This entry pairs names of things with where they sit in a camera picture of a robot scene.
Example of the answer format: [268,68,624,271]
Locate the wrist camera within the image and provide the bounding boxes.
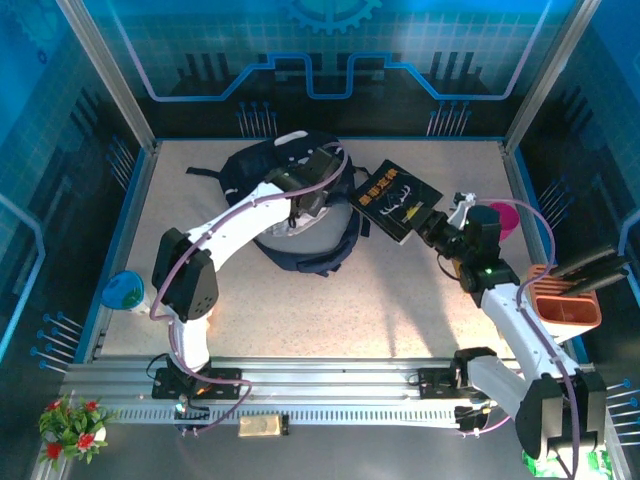
[447,191,476,226]
[304,148,341,181]

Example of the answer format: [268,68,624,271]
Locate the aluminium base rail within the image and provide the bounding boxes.
[59,352,601,409]

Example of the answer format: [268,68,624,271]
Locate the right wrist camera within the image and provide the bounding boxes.
[447,191,476,226]

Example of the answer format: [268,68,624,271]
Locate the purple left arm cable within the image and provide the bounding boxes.
[147,142,351,439]

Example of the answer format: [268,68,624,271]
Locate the small blue globe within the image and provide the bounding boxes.
[101,269,147,315]

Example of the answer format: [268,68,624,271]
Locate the black book with antlers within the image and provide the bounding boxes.
[348,158,446,246]

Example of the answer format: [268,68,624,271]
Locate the black handled knife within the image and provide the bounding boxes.
[562,254,630,289]
[569,267,630,297]
[552,244,619,279]

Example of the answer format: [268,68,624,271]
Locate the green snack packet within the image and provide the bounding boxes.
[522,447,612,480]

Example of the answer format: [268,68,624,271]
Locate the grey slotted cable duct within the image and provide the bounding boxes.
[107,405,484,427]

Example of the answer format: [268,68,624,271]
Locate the navy blue backpack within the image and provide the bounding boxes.
[185,129,374,277]

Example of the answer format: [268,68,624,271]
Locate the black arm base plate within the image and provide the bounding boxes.
[416,367,510,401]
[151,367,245,401]

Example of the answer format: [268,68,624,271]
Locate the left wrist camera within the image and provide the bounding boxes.
[304,148,341,181]

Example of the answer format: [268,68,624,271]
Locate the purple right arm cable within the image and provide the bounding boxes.
[457,199,581,439]

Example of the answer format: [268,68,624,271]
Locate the white orange knife block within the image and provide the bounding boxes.
[519,263,603,346]

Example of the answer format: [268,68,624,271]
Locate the pink goblet cup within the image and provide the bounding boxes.
[487,201,521,246]

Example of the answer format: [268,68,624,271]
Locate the small gold box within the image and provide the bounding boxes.
[238,414,291,440]

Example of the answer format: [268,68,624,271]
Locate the aluminium frame post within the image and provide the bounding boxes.
[501,0,601,157]
[56,0,160,154]

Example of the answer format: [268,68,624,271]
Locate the artificial red flower plant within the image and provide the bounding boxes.
[38,394,119,471]

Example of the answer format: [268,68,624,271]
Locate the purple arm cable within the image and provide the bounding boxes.
[147,142,351,439]
[457,199,581,439]

